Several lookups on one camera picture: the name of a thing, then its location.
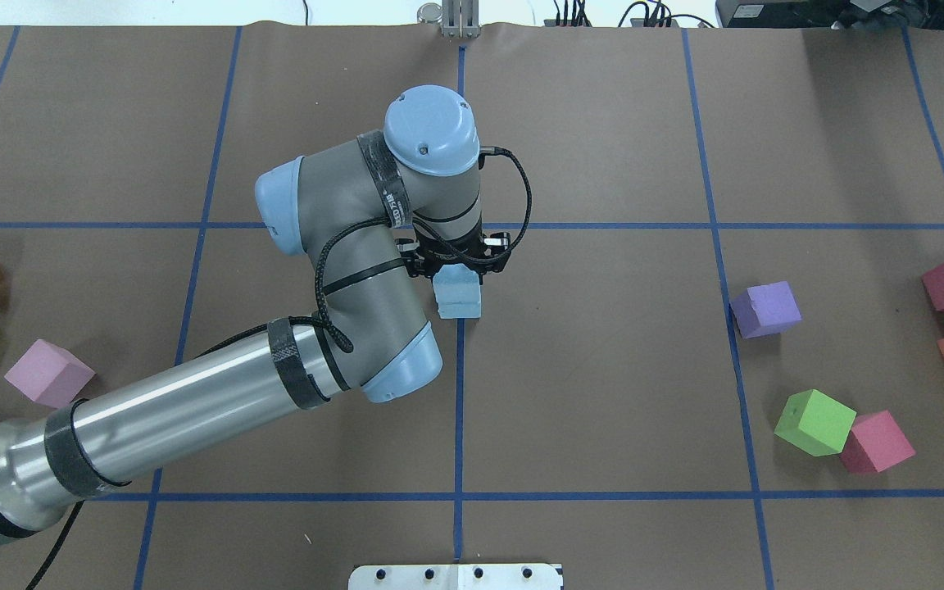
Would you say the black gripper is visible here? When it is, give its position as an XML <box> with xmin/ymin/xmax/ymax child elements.
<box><xmin>406</xmin><ymin>230</ymin><xmax>513</xmax><ymax>281</ymax></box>

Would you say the light blue block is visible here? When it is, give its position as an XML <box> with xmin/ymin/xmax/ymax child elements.
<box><xmin>438</xmin><ymin>300</ymin><xmax>483</xmax><ymax>319</ymax></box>
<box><xmin>432</xmin><ymin>264</ymin><xmax>482</xmax><ymax>306</ymax></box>

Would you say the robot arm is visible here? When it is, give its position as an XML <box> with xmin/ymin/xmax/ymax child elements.
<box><xmin>0</xmin><ymin>85</ymin><xmax>518</xmax><ymax>546</ymax></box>

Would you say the metal cylinder weight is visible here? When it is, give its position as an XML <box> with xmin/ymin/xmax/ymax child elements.
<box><xmin>415</xmin><ymin>2</ymin><xmax>443</xmax><ymax>24</ymax></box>

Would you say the purple block right side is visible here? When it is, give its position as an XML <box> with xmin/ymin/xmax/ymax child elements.
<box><xmin>730</xmin><ymin>281</ymin><xmax>803</xmax><ymax>338</ymax></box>

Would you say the red block beside green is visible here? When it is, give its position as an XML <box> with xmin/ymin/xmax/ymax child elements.
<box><xmin>839</xmin><ymin>410</ymin><xmax>915</xmax><ymax>474</ymax></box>

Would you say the pink block left side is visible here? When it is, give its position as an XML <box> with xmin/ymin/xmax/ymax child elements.
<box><xmin>4</xmin><ymin>339</ymin><xmax>95</xmax><ymax>408</ymax></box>

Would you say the aluminium camera post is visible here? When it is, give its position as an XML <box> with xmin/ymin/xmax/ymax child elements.
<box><xmin>439</xmin><ymin>0</ymin><xmax>482</xmax><ymax>39</ymax></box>

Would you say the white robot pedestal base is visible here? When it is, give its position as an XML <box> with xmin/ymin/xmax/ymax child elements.
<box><xmin>347</xmin><ymin>563</ymin><xmax>565</xmax><ymax>589</ymax></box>

